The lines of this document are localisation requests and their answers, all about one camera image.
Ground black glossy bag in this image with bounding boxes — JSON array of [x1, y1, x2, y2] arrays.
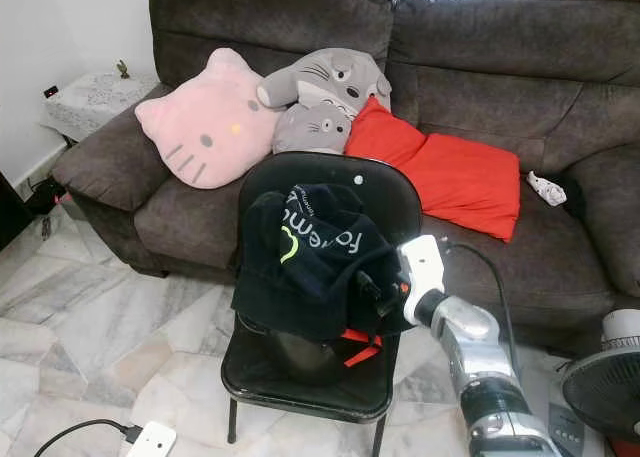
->
[[250, 312, 361, 388]]

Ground black folding chair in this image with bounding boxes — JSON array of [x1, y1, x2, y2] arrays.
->
[[220, 151, 424, 457]]

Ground red cushion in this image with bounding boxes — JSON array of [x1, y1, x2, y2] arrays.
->
[[400, 132, 523, 243], [345, 97, 426, 168]]

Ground small grey cat plush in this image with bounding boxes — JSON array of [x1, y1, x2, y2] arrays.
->
[[272, 99, 353, 158]]

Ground small white plush toy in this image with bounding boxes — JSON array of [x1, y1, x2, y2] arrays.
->
[[526, 170, 569, 207]]

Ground large grey plush toy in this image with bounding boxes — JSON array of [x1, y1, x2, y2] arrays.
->
[[255, 47, 393, 118]]

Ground black standing fan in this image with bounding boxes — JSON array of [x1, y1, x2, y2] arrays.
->
[[545, 307, 640, 457]]

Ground pink cat face pillow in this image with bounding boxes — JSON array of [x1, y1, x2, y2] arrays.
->
[[135, 47, 281, 190]]

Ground dark brown fabric sofa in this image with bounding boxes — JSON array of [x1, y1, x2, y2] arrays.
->
[[52, 0, 640, 358]]

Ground lace covered side table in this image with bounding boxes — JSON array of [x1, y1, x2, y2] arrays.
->
[[42, 59, 161, 143]]

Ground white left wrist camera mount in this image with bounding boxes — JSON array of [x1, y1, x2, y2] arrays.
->
[[128, 421, 178, 457]]

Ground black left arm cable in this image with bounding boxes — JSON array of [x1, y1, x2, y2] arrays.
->
[[32, 418, 143, 457]]

